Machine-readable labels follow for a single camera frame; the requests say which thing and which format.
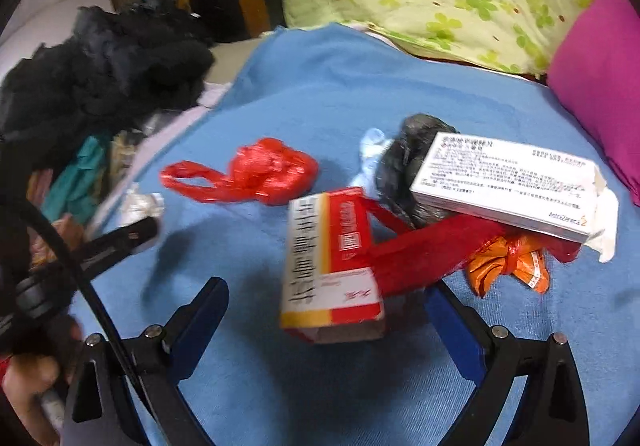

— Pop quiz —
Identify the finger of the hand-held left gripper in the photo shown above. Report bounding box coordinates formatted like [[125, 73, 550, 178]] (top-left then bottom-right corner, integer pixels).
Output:
[[75, 216, 161, 287]]

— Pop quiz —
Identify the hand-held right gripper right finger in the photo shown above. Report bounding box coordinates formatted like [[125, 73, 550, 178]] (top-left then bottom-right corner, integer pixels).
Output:
[[425, 278, 591, 446]]

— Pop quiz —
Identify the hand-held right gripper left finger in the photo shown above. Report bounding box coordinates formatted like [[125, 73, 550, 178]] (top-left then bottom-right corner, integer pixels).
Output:
[[60, 277, 229, 446]]

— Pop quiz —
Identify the red mesh plastic bag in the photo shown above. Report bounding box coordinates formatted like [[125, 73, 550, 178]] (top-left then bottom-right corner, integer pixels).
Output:
[[362, 198, 583, 299]]

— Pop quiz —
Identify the orange snack wrapper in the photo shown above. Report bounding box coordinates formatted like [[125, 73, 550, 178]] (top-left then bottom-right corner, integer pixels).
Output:
[[465, 233, 551, 299]]

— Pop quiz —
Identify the red and yellow medicine box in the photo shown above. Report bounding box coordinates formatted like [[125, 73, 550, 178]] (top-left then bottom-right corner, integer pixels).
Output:
[[279, 187, 388, 344]]

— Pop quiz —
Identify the white medicine box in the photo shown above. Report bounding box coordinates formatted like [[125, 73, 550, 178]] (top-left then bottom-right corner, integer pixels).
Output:
[[410, 131, 608, 243]]

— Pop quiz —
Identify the black plastic bag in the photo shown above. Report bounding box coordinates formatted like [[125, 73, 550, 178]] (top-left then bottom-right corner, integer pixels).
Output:
[[375, 113, 461, 227]]

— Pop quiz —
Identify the white tissue paper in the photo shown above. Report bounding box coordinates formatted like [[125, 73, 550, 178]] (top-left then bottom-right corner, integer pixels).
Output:
[[585, 176, 621, 263]]

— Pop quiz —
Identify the pale blue plastic wrapper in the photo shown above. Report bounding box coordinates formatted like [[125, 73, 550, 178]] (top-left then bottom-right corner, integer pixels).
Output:
[[357, 127, 401, 187]]

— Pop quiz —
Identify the person's left hand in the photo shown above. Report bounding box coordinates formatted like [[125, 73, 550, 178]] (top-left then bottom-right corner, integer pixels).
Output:
[[0, 318, 85, 446]]

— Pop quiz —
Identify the teal cloth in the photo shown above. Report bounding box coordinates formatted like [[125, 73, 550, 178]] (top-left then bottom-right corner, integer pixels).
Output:
[[42, 133, 113, 221]]

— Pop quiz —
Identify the black clothing pile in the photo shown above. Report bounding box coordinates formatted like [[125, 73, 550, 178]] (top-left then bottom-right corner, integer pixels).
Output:
[[0, 6, 216, 167]]

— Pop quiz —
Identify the blue blanket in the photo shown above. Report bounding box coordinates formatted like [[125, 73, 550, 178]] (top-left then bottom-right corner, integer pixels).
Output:
[[70, 23, 640, 446]]

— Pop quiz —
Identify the magenta pillow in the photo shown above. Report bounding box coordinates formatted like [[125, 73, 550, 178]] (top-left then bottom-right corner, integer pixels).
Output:
[[547, 0, 640, 207]]

